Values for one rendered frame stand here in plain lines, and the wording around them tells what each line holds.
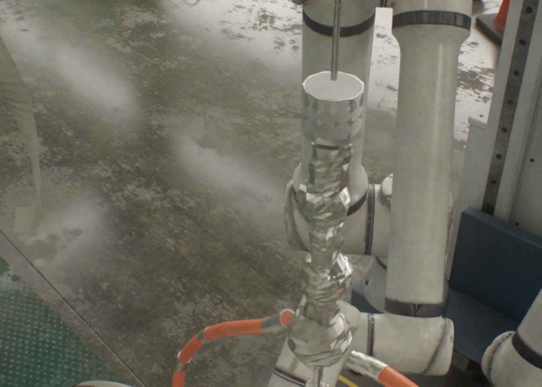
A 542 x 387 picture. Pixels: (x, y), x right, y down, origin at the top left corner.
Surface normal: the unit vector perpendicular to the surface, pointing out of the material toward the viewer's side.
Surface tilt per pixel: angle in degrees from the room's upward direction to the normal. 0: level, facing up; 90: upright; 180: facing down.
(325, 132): 90
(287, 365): 45
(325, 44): 103
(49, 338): 0
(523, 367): 68
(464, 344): 0
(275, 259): 0
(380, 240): 86
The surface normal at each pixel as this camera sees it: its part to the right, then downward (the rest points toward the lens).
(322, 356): -0.11, 0.25
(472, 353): 0.00, -0.81
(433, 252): 0.38, 0.04
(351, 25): 0.26, 0.72
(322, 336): 0.03, -0.10
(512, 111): -0.65, 0.44
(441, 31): -0.01, 0.71
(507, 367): -0.86, -0.08
